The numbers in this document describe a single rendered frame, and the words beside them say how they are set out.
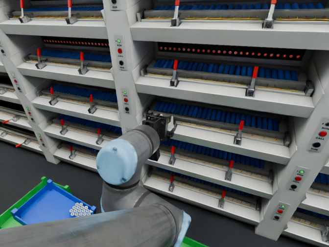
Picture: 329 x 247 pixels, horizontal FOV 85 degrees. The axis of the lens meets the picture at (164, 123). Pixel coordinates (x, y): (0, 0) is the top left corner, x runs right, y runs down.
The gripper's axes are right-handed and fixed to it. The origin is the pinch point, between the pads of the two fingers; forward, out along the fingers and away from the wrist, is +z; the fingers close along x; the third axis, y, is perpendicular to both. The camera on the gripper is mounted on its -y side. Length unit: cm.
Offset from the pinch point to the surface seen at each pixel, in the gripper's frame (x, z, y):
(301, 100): -41.5, 2.3, 16.2
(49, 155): 90, 14, -44
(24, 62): 86, 4, 17
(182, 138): -4.9, 5.7, -6.4
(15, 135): 129, 17, -39
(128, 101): 19.7, 1.6, 6.7
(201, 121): -11.5, 9.7, 1.5
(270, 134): -37.9, 10.3, 1.1
